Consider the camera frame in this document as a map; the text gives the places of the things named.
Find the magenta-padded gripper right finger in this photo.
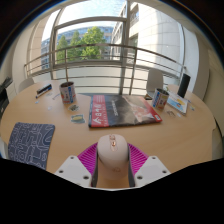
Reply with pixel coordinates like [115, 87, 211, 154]
[127, 143, 172, 188]

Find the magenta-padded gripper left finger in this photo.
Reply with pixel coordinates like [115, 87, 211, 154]
[54, 142, 100, 188]

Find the beige computer mouse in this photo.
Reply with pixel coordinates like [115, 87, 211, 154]
[96, 133, 129, 181]

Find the blue patterned mouse pad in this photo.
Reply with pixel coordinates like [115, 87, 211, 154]
[7, 121, 56, 171]

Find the yellow and green sticker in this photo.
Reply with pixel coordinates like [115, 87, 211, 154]
[70, 114, 86, 124]

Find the grey green sticker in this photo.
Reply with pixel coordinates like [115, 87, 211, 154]
[68, 104, 80, 113]

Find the red and grey magazine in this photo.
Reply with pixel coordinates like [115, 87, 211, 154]
[88, 94, 163, 129]

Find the white and blue leaflet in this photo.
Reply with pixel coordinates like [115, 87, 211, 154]
[166, 91, 189, 116]

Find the blue and white marker pen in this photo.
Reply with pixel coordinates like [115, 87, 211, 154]
[35, 89, 53, 100]

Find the black whiteboard eraser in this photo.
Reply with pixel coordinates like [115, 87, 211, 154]
[36, 83, 53, 95]

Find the white chair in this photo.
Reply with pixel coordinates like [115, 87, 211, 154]
[145, 68, 165, 98]
[18, 77, 35, 94]

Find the metal balcony railing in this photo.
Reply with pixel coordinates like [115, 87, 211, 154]
[23, 43, 188, 96]

